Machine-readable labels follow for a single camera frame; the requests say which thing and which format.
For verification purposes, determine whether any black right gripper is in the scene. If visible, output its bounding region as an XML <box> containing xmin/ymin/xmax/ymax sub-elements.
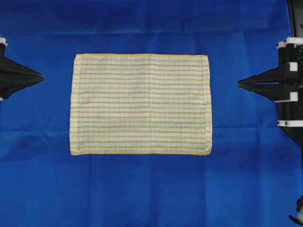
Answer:
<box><xmin>238</xmin><ymin>37</ymin><xmax>303</xmax><ymax>127</ymax></box>

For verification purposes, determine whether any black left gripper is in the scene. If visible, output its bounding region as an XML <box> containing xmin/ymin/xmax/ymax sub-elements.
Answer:
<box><xmin>0</xmin><ymin>37</ymin><xmax>45</xmax><ymax>99</ymax></box>

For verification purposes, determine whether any yellow striped towel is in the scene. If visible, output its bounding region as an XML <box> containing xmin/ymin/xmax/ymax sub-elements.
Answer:
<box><xmin>69</xmin><ymin>53</ymin><xmax>213</xmax><ymax>155</ymax></box>

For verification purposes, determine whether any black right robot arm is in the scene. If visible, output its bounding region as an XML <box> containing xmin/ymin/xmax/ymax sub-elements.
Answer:
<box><xmin>238</xmin><ymin>0</ymin><xmax>303</xmax><ymax>128</ymax></box>

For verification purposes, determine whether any blue table cloth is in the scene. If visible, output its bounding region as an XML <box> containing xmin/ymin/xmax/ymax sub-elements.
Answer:
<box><xmin>0</xmin><ymin>0</ymin><xmax>303</xmax><ymax>227</ymax></box>

